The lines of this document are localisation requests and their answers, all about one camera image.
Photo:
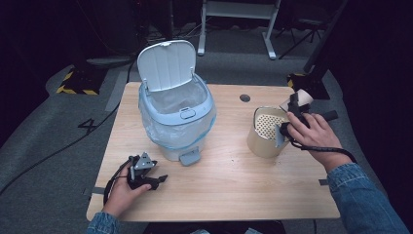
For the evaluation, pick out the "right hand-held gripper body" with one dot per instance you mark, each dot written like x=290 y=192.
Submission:
x=297 y=117

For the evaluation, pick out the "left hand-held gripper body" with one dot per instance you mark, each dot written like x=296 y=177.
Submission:
x=141 y=162

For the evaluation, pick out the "white perforated strainer insert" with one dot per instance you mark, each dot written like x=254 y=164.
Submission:
x=266 y=125

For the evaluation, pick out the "beige container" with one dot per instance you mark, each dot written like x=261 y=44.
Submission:
x=259 y=146

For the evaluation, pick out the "white and blue pedal bin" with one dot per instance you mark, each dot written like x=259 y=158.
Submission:
x=177 y=107

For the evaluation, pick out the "person's right hand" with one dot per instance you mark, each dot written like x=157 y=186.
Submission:
x=316 y=136

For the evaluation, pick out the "person's left hand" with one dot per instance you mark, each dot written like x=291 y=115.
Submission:
x=120 y=195

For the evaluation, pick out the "black stand with striped base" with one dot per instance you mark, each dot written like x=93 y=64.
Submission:
x=81 y=81
x=316 y=87

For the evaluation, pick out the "translucent bin liner bag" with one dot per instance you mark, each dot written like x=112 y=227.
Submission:
x=175 y=133

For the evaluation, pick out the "dark table grommet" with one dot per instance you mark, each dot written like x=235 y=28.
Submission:
x=244 y=98

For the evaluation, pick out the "grey tape piece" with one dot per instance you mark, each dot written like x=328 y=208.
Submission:
x=98 y=190
x=323 y=182

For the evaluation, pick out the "black tripod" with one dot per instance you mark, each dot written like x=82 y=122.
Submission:
x=305 y=32

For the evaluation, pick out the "grey floor tape strip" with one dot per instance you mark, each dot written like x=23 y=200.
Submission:
x=117 y=92

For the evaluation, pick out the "white desk frame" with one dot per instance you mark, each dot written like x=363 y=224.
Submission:
x=238 y=9

